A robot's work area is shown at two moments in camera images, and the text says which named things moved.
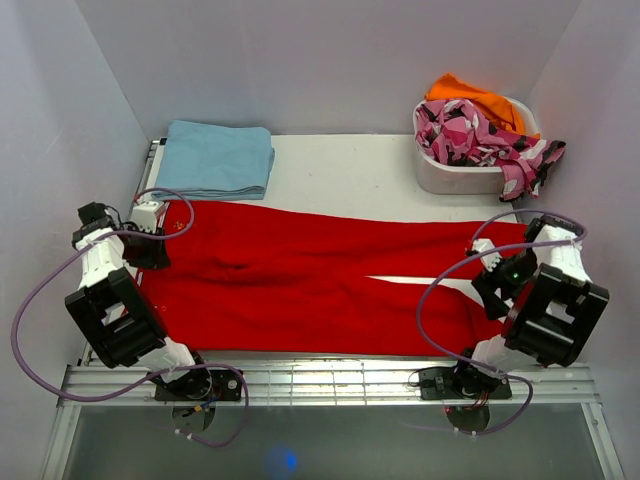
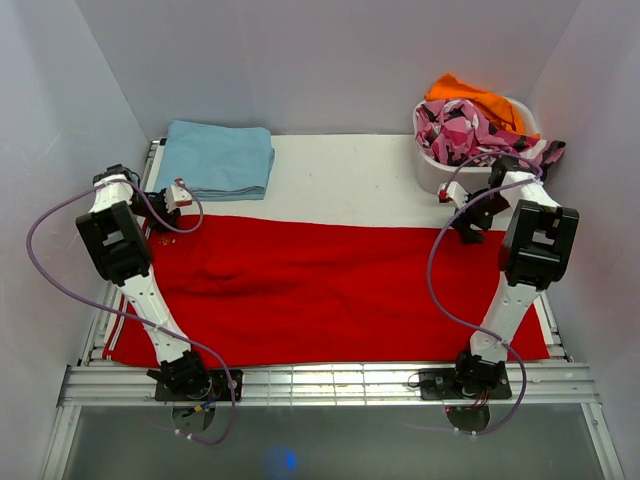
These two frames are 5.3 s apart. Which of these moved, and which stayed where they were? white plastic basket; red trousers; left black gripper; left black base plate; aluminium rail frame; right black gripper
Moved: left black gripper; right black gripper
Stayed: left black base plate; white plastic basket; red trousers; aluminium rail frame
